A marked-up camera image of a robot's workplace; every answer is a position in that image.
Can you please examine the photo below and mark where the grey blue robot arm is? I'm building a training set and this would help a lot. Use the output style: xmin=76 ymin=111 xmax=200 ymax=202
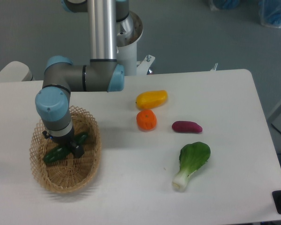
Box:
xmin=35 ymin=0 xmax=129 ymax=158

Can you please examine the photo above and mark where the orange tangerine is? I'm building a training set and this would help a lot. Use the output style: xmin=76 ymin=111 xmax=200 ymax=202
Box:
xmin=136 ymin=109 xmax=157 ymax=131

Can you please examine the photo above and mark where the blue plastic bag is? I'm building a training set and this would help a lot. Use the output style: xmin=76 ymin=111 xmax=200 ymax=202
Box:
xmin=258 ymin=0 xmax=281 ymax=28

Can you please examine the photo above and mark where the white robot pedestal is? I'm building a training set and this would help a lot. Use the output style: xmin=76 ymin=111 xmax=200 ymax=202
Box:
xmin=117 ymin=11 xmax=155 ymax=76

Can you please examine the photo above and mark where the woven wicker basket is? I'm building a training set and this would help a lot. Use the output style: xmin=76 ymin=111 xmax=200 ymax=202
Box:
xmin=30 ymin=106 xmax=101 ymax=193

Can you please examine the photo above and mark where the white chair armrest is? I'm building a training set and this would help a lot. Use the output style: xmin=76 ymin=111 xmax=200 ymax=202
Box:
xmin=0 ymin=61 xmax=35 ymax=83

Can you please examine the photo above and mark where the green bok choy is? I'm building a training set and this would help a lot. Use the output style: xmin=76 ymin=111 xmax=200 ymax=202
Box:
xmin=172 ymin=142 xmax=211 ymax=192

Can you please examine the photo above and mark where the dark green cucumber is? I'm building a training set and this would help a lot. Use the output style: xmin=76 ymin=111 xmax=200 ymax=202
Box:
xmin=43 ymin=132 xmax=89 ymax=164

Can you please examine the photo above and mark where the yellow mango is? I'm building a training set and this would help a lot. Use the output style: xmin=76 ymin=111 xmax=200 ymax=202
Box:
xmin=135 ymin=90 xmax=168 ymax=109

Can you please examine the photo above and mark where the purple sweet potato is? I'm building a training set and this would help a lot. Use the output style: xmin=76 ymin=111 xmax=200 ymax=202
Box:
xmin=172 ymin=121 xmax=203 ymax=134

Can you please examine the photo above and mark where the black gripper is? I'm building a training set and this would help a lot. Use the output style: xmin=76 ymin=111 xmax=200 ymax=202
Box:
xmin=42 ymin=130 xmax=84 ymax=158

